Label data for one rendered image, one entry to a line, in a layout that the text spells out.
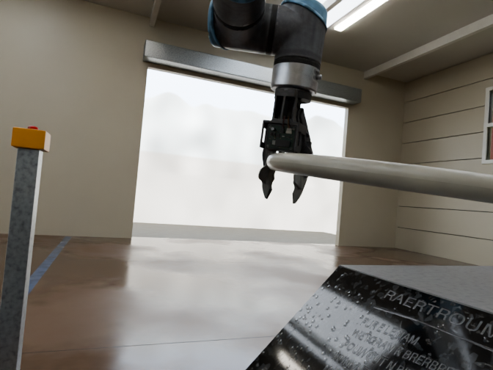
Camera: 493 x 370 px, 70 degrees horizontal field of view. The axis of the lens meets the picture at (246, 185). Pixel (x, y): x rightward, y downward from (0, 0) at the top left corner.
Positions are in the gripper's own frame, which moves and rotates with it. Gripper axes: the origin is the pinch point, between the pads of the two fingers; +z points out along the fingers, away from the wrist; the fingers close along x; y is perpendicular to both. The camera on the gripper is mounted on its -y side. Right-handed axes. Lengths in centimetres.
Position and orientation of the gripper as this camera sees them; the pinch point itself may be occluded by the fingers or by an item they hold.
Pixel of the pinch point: (282, 194)
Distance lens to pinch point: 72.5
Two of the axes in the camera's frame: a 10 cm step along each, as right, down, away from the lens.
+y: -3.9, 0.0, -9.2
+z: -1.4, 9.9, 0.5
